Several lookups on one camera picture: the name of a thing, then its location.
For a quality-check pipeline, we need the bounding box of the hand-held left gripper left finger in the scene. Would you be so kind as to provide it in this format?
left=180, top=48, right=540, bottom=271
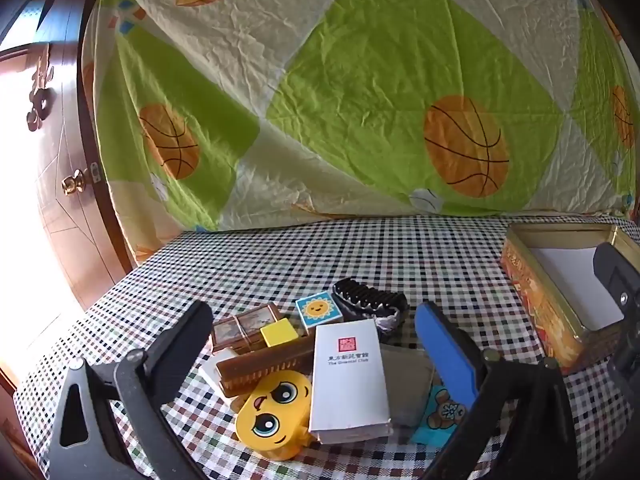
left=47, top=301, right=216, bottom=480

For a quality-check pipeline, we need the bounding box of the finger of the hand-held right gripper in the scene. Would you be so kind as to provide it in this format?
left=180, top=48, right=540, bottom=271
left=592, top=241, right=640, bottom=393

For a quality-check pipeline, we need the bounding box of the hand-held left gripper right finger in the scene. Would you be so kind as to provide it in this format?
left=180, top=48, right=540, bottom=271
left=414, top=301, right=583, bottom=480

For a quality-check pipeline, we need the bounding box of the brown framed picture box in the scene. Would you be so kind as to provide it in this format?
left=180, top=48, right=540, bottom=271
left=210, top=304, right=283, bottom=356

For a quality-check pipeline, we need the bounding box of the blue bear toy block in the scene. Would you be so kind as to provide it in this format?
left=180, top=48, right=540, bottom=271
left=410, top=382, right=471, bottom=446

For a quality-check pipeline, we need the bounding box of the brown wooden comb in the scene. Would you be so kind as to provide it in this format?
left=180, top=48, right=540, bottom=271
left=215, top=336, right=317, bottom=398

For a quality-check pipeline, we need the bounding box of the gold tin box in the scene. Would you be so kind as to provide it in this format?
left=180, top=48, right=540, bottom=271
left=500, top=223, right=640, bottom=376

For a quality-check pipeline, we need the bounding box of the plain yellow toy block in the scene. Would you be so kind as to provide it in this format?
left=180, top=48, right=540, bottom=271
left=260, top=318, right=300, bottom=348

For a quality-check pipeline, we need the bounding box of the black comb object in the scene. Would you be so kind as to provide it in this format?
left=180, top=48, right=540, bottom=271
left=332, top=276, right=408, bottom=336

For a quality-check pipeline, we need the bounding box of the tall white box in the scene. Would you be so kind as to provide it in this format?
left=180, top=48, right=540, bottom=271
left=307, top=320, right=393, bottom=445

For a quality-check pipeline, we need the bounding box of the yellow face toy block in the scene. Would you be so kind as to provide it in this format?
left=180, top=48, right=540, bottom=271
left=235, top=371, right=316, bottom=461

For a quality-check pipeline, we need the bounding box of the grey pouch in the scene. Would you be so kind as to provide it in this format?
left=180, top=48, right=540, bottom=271
left=380, top=342, right=441, bottom=428

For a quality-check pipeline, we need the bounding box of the white paper liner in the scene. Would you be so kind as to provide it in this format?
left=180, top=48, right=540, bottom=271
left=529, top=247, right=626, bottom=331

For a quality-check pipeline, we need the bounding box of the checkered tablecloth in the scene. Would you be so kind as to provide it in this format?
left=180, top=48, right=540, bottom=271
left=12, top=212, right=640, bottom=480

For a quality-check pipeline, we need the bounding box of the sun print toy block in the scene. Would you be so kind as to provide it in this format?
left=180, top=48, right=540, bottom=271
left=295, top=294, right=343, bottom=331

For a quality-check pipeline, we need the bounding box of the brown wooden door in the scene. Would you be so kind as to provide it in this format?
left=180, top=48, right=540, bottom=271
left=0, top=0, right=136, bottom=311

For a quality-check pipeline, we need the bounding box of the brass door knob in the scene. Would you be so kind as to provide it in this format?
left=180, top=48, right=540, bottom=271
left=61, top=170, right=88, bottom=196

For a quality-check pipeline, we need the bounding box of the basketball print bedsheet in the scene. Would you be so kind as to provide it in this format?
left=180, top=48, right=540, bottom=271
left=80, top=0, right=640, bottom=267

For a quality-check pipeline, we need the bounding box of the dark red door ornament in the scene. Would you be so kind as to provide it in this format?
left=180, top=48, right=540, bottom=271
left=27, top=42, right=56, bottom=133

